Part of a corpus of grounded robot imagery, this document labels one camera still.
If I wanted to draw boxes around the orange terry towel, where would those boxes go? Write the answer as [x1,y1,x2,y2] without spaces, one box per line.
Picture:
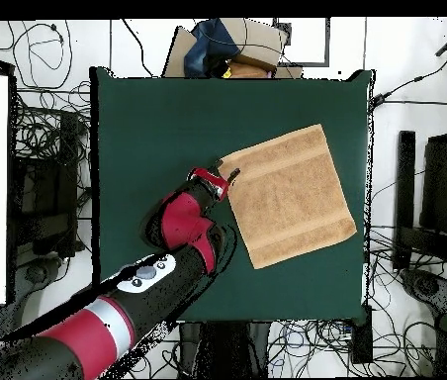
[218,123,358,270]

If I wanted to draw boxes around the dark green table cloth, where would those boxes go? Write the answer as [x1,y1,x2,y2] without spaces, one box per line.
[88,65,376,324]

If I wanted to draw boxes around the blue denim garment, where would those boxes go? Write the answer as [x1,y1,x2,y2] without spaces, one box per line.
[183,18,242,78]

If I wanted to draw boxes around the brown cardboard box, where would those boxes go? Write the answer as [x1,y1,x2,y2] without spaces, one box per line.
[161,17,305,79]

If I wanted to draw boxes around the black equipment box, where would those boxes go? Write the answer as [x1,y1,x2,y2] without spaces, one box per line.
[13,112,82,258]

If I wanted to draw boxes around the black upright bar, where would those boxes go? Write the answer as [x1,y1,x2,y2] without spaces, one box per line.
[396,130,417,231]

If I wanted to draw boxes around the black power adapter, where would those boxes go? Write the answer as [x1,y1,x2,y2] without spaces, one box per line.
[350,304,375,364]

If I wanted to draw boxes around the black square case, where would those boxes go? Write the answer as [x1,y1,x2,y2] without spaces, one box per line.
[420,132,447,235]

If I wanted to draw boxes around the grey square floor frame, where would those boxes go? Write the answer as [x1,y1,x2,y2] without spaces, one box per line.
[272,17,331,67]

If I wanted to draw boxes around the black cable with connector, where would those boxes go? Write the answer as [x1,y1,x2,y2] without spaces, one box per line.
[371,39,447,110]

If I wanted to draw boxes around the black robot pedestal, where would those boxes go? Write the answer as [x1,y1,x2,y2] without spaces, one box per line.
[177,321,272,379]

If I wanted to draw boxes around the tangled black floor cables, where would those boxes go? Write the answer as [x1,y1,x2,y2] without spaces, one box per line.
[11,78,92,159]
[268,318,353,379]
[126,337,181,379]

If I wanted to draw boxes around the black cable bundle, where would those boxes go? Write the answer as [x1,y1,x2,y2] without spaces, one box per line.
[367,227,447,379]

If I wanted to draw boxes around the looped black cable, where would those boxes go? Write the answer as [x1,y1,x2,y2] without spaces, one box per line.
[11,21,75,93]

